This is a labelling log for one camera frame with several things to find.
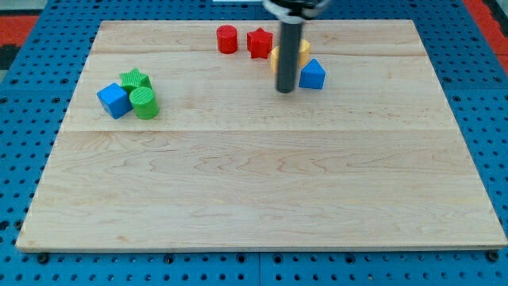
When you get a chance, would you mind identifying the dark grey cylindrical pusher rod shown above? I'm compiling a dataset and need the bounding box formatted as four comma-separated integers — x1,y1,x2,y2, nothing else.
275,17,304,94

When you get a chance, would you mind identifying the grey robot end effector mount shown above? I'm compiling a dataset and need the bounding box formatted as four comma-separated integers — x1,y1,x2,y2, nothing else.
262,0,330,19

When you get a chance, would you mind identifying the blue triangle block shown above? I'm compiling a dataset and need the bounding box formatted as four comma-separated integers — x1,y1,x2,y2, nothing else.
298,59,326,90

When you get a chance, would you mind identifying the yellow block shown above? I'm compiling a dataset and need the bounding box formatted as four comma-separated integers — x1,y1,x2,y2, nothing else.
269,39,311,74

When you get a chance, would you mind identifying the red star block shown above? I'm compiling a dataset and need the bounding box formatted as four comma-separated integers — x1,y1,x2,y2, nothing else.
247,28,273,59

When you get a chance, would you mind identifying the red cylinder block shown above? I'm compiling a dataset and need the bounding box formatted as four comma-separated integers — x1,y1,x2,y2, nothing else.
216,25,238,54

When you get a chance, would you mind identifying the light wooden board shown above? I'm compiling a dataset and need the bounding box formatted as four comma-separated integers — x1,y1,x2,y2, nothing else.
17,20,507,253

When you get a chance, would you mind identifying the green cylinder block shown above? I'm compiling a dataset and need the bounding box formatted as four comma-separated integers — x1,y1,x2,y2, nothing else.
129,87,160,120

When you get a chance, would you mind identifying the green star block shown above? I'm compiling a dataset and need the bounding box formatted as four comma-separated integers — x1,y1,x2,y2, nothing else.
119,68,152,94

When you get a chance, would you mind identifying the blue cube block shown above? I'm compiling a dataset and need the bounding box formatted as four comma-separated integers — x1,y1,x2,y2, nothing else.
97,83,133,119

